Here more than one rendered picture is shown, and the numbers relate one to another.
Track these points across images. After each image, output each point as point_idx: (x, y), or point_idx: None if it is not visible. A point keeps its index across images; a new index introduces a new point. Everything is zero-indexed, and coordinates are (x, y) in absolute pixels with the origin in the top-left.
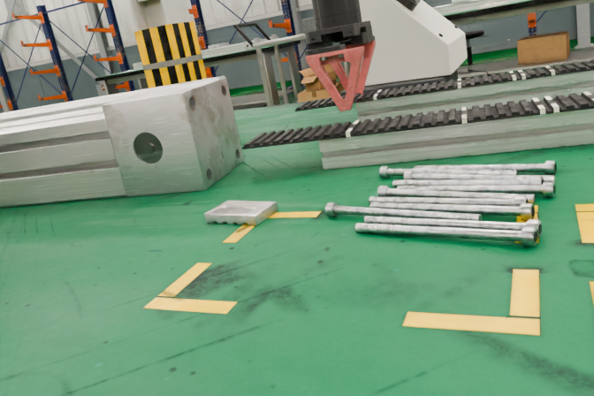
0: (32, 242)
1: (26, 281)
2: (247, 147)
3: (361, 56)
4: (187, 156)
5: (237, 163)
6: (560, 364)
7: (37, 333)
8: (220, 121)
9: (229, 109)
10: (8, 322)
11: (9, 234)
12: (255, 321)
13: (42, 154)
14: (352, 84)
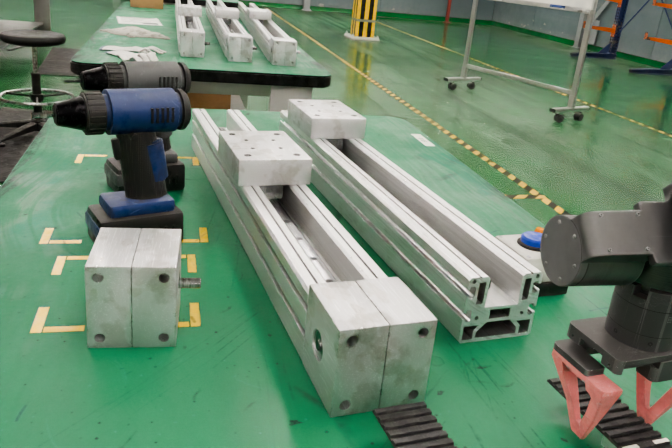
0: (199, 362)
1: (132, 410)
2: (374, 413)
3: (609, 400)
4: (329, 379)
5: (406, 402)
6: None
7: None
8: (397, 361)
9: (423, 351)
10: (73, 444)
11: (212, 335)
12: None
13: (283, 279)
14: (589, 417)
